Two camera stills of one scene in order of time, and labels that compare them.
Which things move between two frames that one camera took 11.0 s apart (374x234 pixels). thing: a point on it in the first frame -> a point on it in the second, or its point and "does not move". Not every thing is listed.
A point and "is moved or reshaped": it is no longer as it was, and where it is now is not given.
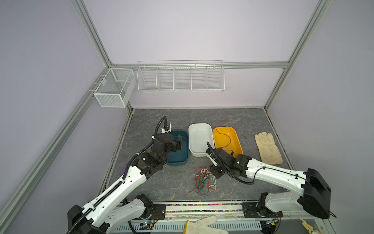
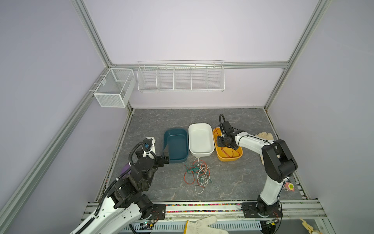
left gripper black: x=174 y=144 -> x=161 y=162
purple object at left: x=124 y=169 does not move
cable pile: x=204 y=181 is moved or reshaped
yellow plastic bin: x=226 y=138 does not move
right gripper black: x=213 y=168 -> x=219 y=142
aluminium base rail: x=193 y=211 does not move
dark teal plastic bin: x=180 y=157 does not move
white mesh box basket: x=117 y=88 does not move
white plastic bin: x=199 y=134 does not move
